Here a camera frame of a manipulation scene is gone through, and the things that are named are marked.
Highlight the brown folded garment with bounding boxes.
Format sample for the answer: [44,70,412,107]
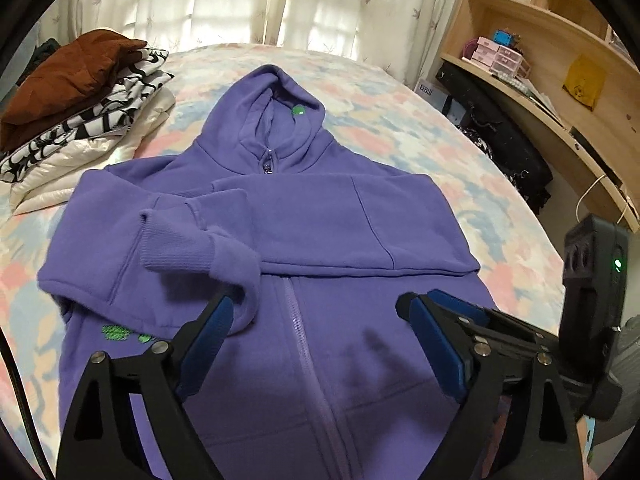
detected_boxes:
[0,30,148,153]

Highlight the white puffer jacket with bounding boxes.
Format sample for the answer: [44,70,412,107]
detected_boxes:
[10,90,176,216]

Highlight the white cable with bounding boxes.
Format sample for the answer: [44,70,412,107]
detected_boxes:
[575,175,628,226]

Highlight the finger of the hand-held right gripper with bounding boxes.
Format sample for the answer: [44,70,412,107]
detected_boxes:
[427,288,564,362]

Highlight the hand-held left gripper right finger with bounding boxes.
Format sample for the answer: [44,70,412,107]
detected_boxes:
[396,293,587,480]

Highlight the yellow cloth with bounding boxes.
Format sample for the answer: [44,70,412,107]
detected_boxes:
[562,54,608,111]

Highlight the dark garment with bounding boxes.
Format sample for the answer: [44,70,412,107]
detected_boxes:
[27,37,73,81]

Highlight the black cable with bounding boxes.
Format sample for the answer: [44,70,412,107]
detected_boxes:
[0,330,56,480]

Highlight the black and white patterned garment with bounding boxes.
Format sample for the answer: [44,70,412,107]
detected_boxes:
[0,47,176,183]

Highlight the black bag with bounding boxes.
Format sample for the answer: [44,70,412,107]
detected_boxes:
[435,62,553,213]

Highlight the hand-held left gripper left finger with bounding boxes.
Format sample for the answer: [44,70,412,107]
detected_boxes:
[55,292,234,480]

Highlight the white printed box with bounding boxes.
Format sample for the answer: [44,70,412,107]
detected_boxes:
[416,77,451,108]

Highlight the wooden shelf desk unit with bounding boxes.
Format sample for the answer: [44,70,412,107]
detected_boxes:
[437,0,640,233]

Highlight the white leaf print curtain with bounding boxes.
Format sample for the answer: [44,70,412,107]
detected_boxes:
[30,0,481,91]

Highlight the papers on desk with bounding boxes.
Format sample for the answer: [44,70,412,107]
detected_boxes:
[492,72,561,121]

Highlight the pink drawer organizer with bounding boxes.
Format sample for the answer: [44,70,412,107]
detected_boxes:
[472,36,531,78]

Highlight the purple zip hoodie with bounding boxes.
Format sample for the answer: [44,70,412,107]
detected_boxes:
[37,64,506,480]

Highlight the pastel patterned bed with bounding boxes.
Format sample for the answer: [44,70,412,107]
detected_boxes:
[0,42,596,480]

